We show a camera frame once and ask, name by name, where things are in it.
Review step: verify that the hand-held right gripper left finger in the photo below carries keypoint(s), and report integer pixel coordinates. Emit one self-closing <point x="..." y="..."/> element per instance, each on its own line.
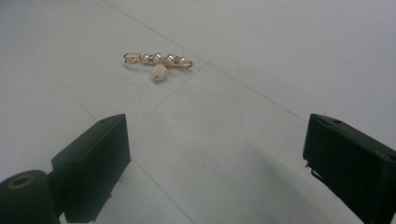
<point x="93" y="168"/>

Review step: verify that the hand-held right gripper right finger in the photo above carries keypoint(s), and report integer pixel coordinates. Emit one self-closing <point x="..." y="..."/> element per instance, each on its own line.
<point x="355" y="168"/>

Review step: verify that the gold pearl brooch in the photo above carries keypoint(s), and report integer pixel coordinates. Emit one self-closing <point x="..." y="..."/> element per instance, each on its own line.
<point x="159" y="67"/>

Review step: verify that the white table cover sheet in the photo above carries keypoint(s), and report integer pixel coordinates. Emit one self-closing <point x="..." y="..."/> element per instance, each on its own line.
<point x="264" y="46"/>

